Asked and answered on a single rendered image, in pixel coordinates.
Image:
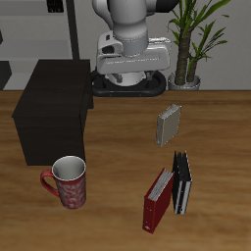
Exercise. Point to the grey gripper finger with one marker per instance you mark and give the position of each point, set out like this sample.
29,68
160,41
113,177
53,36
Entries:
118,78
150,76

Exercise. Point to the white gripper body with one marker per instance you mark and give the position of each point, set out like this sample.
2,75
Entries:
157,59

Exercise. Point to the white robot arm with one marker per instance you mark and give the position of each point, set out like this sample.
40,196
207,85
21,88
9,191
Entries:
129,23

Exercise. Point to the beige book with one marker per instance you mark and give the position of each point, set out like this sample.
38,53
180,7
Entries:
169,125

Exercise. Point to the black book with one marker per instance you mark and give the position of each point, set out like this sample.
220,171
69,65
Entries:
181,186

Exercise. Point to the red book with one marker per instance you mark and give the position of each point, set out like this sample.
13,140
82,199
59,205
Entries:
157,202

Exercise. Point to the green pot plant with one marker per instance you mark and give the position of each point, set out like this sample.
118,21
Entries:
183,55

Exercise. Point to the dark brown desk caddy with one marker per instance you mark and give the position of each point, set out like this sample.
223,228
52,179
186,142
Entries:
52,108

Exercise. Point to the small black box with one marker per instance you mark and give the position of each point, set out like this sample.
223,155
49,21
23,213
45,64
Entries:
55,5

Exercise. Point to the dark cabinet block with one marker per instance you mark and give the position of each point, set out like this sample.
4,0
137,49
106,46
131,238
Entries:
4,75

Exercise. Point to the red patterned mug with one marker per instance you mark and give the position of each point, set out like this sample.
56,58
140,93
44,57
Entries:
70,188

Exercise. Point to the flat black base plate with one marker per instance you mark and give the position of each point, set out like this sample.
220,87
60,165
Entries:
127,92

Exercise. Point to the black vertical post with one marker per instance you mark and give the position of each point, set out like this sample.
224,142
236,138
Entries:
72,29

